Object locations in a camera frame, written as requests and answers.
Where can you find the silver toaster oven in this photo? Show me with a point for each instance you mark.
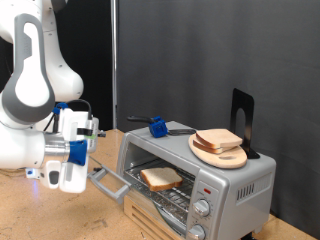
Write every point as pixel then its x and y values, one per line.
pixel 233 186

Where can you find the wooden cutting board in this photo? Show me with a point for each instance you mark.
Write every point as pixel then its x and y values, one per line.
pixel 220 161

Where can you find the silver oven knob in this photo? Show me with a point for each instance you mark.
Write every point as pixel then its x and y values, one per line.
pixel 201 208
pixel 196 232

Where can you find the wooden box under oven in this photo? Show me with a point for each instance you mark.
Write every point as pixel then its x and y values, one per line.
pixel 143 220

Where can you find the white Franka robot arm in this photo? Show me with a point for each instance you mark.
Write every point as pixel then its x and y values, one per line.
pixel 30 100

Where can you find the metal spatula with blue block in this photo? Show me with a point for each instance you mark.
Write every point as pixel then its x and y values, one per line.
pixel 158 128

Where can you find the vertical metal pole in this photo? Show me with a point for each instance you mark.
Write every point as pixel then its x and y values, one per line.
pixel 114 66

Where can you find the black metal bookend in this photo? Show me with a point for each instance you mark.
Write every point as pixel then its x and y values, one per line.
pixel 248 106

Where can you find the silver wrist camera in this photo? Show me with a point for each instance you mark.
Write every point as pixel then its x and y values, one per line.
pixel 92 133

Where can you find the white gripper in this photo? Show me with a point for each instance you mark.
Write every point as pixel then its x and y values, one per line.
pixel 75 180

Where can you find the white bread slice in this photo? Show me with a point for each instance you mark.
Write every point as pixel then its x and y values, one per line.
pixel 161 178
pixel 208 149
pixel 218 137

